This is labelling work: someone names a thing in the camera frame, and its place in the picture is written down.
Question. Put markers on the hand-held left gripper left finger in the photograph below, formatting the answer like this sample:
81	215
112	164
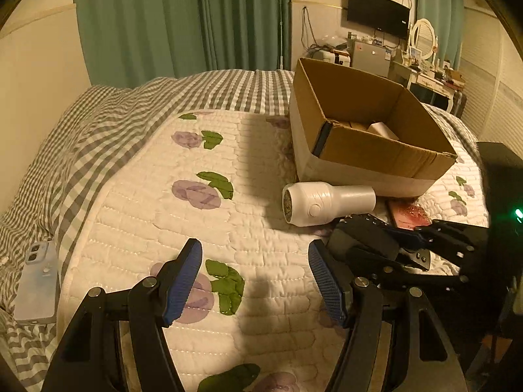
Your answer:
184	282

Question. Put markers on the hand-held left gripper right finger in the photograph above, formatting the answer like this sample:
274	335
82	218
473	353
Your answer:
324	282

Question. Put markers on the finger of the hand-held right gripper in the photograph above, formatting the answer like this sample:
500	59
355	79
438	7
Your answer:
406	237
363	239

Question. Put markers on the white lint remover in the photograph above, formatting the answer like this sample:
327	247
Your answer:
327	203

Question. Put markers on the cardboard box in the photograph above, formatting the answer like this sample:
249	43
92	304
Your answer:
351	90

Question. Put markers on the white floral quilt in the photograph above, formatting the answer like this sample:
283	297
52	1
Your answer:
265	253

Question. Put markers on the dark blue flat item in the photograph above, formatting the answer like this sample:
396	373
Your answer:
322	141

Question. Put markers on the white bottle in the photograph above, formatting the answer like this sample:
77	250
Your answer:
382	130

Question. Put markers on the white dressing table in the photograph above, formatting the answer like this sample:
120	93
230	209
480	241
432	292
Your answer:
429	81

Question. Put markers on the phone in clear case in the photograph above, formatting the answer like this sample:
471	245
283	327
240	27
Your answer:
36	286

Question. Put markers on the white oval mirror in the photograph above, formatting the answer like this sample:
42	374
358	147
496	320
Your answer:
423	40

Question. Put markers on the grey mini fridge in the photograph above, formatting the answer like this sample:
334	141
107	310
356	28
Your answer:
369	59

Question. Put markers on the white countertop appliance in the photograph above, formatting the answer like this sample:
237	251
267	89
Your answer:
331	57

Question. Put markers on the narrow green curtain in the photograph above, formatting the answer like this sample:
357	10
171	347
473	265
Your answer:
439	12

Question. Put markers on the white curtain rod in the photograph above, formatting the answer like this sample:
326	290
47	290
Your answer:
281	45

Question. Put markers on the wide green curtain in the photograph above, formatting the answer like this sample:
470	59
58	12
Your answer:
163	20

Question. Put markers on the black wall television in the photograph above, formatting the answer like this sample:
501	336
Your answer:
378	10

